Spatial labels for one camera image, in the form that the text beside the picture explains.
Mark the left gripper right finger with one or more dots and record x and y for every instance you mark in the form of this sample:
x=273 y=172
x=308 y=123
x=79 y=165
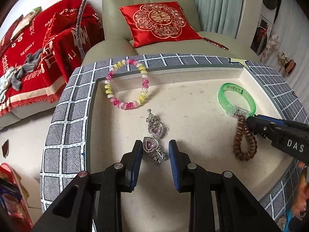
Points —
x=218 y=201

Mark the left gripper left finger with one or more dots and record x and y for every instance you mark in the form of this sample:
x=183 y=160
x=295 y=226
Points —
x=92 y=202

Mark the green plastic bangle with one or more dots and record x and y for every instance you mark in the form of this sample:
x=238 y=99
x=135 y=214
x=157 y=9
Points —
x=236 y=101

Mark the silver heart key pendant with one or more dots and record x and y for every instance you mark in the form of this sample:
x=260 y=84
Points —
x=151 y=143

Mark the grey jewelry tray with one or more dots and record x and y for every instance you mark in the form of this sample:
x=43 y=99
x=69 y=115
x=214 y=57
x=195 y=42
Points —
x=185 y=100

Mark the person right hand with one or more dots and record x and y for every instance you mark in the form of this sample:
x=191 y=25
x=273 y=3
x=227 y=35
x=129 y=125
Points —
x=299 y=205

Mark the grey checked tablecloth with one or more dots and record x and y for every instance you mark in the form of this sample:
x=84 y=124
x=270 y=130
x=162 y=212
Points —
x=67 y=152

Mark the pink slippers rack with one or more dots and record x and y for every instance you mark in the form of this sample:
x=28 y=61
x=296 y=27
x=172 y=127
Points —
x=286 y=63

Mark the yellow star sticker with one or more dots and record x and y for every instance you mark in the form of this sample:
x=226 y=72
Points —
x=239 y=61

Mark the lower washing machine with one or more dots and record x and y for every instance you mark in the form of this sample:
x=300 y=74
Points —
x=262 y=35

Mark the washing machine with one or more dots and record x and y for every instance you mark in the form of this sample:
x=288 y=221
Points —
x=270 y=10
x=262 y=35

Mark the white sheer curtain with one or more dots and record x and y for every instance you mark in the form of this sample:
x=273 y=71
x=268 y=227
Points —
x=291 y=26

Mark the upper washing machine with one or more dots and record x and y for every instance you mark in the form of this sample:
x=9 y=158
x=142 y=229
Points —
x=270 y=10

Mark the white cloth on sofa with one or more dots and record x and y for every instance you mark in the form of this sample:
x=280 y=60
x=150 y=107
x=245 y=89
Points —
x=5 y=82

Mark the teal curtain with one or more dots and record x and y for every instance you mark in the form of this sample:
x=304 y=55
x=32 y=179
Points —
x=219 y=16

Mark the grey cloth on sofa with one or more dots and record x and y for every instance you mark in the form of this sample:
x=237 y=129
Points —
x=29 y=66

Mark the sofa with red blanket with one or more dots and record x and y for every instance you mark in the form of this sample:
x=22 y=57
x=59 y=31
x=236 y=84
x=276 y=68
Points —
x=49 y=42

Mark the red embroidered cushion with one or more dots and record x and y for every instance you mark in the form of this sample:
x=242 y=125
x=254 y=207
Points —
x=152 y=23

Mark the sofa throw pillows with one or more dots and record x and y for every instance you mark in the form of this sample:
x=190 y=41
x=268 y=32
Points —
x=17 y=27

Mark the green recliner armchair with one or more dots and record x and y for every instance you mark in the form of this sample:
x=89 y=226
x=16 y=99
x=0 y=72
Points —
x=118 y=40

